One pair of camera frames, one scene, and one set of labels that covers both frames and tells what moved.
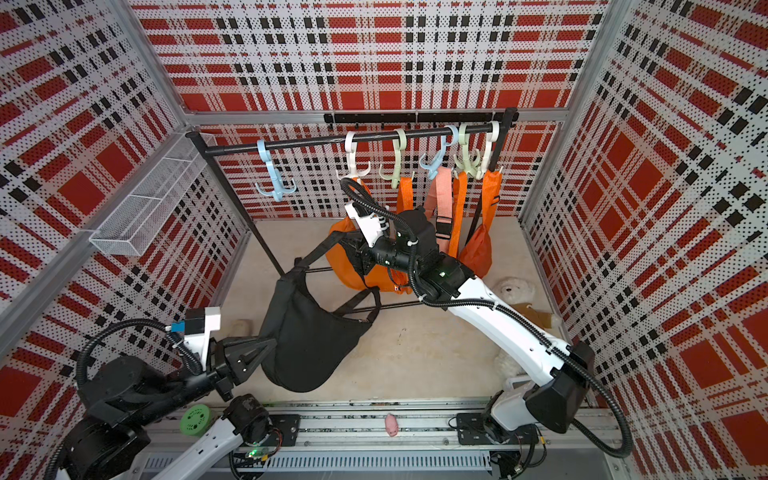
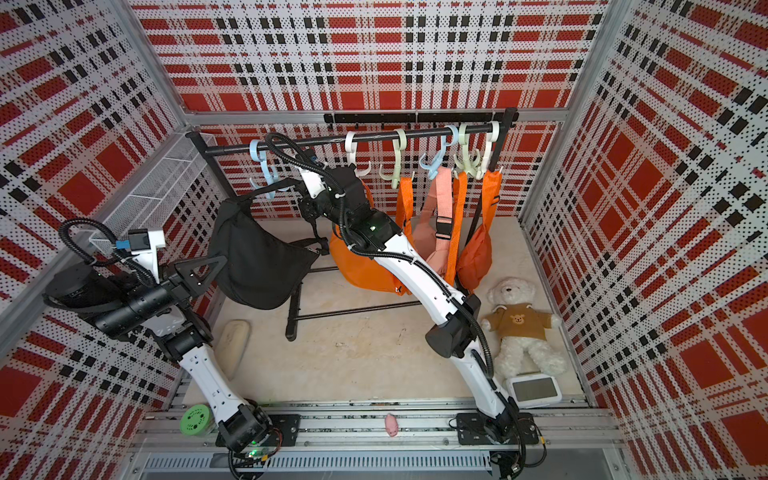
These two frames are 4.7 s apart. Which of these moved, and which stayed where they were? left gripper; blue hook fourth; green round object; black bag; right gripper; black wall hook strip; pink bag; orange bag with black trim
Moved: black bag; left gripper; right gripper
Stayed: black wall hook strip; pink bag; green round object; blue hook fourth; orange bag with black trim
